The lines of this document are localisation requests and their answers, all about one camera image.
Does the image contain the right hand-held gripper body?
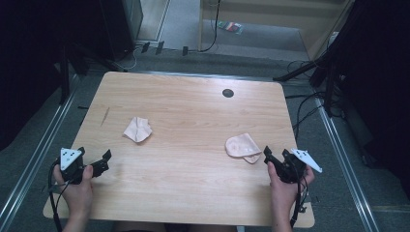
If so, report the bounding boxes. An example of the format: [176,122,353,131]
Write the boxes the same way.
[277,148,323,185]

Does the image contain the person's right hand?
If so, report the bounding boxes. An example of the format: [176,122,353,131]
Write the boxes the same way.
[267,161,315,224]

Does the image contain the black cabinet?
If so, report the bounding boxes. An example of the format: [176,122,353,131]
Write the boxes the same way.
[99,0,144,62]

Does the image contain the colourful packet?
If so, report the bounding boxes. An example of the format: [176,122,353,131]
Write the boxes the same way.
[217,20,245,36]

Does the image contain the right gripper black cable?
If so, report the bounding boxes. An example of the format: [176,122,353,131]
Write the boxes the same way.
[289,175,309,229]

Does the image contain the black metal stand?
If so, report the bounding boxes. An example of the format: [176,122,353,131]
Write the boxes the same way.
[272,0,362,118]

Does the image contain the metal floor rail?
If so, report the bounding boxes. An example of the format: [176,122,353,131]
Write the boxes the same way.
[0,74,81,228]
[314,97,381,232]

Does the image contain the person's left hand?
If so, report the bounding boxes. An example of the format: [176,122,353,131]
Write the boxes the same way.
[52,163,95,224]

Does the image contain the tangled black cables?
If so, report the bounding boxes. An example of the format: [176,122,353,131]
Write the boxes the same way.
[284,59,327,140]

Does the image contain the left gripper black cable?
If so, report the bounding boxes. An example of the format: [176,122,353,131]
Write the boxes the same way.
[47,159,71,232]

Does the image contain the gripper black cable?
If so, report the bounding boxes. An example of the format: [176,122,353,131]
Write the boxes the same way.
[47,159,71,232]
[289,175,309,229]

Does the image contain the thin black floor cable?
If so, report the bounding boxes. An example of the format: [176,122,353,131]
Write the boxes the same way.
[197,0,222,53]

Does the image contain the beige wooden frame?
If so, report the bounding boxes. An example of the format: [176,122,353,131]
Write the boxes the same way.
[197,0,356,62]

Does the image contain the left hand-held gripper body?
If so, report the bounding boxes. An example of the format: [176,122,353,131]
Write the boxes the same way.
[59,147,95,186]

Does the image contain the pale pink sock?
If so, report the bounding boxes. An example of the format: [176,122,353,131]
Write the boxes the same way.
[123,116,153,144]
[224,132,263,164]

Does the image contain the white floor cable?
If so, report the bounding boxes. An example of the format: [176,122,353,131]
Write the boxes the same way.
[119,46,143,73]

